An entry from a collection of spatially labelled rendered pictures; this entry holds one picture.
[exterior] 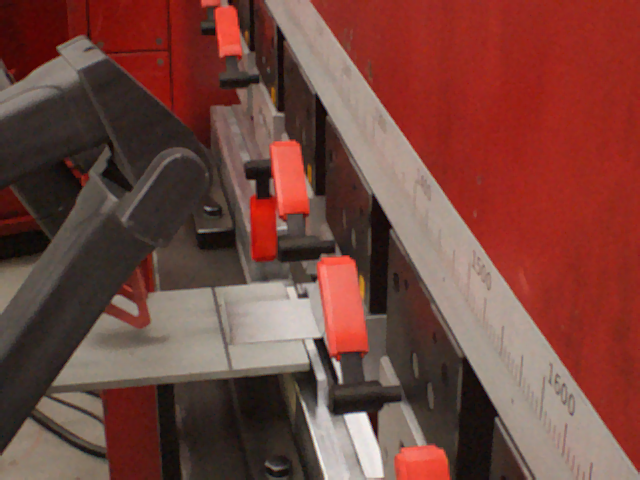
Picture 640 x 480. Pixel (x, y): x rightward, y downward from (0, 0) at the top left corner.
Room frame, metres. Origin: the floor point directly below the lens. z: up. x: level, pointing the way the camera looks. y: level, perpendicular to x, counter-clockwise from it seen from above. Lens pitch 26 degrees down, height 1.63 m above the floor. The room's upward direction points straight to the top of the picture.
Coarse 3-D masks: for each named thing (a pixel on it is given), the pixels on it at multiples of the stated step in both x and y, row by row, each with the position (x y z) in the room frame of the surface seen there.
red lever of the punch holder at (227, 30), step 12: (216, 12) 1.24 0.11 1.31; (228, 12) 1.24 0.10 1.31; (216, 24) 1.23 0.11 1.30; (228, 24) 1.23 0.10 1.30; (228, 36) 1.21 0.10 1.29; (228, 48) 1.20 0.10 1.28; (240, 48) 1.21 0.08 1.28; (228, 60) 1.20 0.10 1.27; (228, 72) 1.18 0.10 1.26; (240, 72) 1.18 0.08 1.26; (228, 84) 1.17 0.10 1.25; (240, 84) 1.18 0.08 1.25
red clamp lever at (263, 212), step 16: (256, 160) 0.98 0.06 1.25; (256, 176) 0.97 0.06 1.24; (272, 176) 0.97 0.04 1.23; (256, 192) 0.98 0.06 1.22; (256, 208) 0.97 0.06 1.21; (272, 208) 0.97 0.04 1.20; (256, 224) 0.97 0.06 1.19; (272, 224) 0.97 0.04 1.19; (256, 240) 0.97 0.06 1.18; (272, 240) 0.97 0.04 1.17; (256, 256) 0.97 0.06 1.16; (272, 256) 0.97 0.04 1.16
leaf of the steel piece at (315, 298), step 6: (318, 282) 1.18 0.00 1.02; (318, 288) 1.17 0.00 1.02; (312, 294) 1.18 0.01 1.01; (318, 294) 1.17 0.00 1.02; (312, 300) 1.17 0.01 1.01; (318, 300) 1.16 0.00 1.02; (312, 306) 1.17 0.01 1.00; (318, 306) 1.15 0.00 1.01; (318, 312) 1.14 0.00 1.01; (318, 318) 1.13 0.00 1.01; (318, 324) 1.13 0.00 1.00; (324, 324) 1.11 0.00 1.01; (324, 330) 1.10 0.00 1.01
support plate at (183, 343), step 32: (224, 288) 1.21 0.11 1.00; (256, 288) 1.21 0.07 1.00; (160, 320) 1.14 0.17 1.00; (192, 320) 1.14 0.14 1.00; (224, 320) 1.14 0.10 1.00; (96, 352) 1.07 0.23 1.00; (128, 352) 1.07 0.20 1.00; (160, 352) 1.07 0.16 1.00; (192, 352) 1.07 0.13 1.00; (224, 352) 1.07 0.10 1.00; (256, 352) 1.07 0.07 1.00; (288, 352) 1.07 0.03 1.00; (64, 384) 1.01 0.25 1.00; (96, 384) 1.02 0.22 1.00; (128, 384) 1.02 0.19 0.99
